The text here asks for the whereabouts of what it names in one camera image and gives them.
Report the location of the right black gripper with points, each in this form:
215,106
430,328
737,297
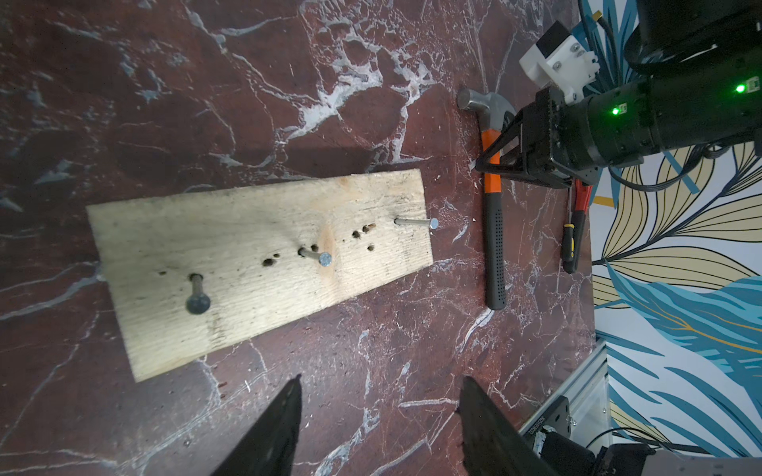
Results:
550,150

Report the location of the aluminium front frame rail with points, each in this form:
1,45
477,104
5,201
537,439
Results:
588,392

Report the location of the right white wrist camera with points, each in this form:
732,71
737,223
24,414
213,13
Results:
559,59

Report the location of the right steel nail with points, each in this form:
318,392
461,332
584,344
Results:
431,223

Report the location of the orange black claw hammer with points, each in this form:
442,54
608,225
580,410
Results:
492,110

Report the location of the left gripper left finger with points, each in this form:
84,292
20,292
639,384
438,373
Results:
269,447

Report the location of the left steel nail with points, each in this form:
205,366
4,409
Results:
198,302

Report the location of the red pipe wrench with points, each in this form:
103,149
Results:
583,197

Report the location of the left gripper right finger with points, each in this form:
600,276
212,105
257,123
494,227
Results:
491,445

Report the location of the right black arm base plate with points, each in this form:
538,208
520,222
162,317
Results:
555,416

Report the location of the middle steel nail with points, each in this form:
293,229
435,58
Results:
323,258

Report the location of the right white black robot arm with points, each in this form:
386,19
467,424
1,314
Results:
697,82

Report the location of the steel nail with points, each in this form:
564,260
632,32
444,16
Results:
431,223
198,302
323,258

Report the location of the light wooden board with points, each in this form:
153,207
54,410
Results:
245,243

